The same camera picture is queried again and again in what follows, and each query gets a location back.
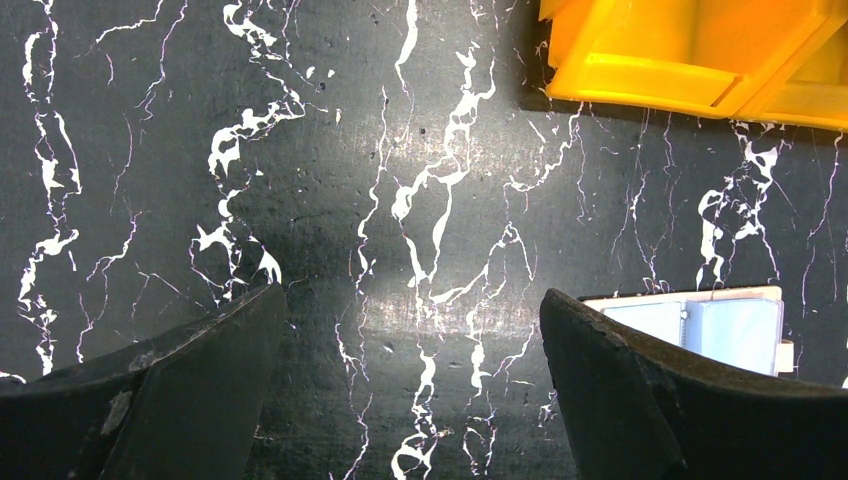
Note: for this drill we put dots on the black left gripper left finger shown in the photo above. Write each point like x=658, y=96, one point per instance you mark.
x=182, y=405

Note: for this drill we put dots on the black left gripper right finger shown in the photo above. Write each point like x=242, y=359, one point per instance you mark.
x=637, y=407

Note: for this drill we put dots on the yellow three-compartment plastic bin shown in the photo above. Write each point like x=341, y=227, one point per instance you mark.
x=766, y=61

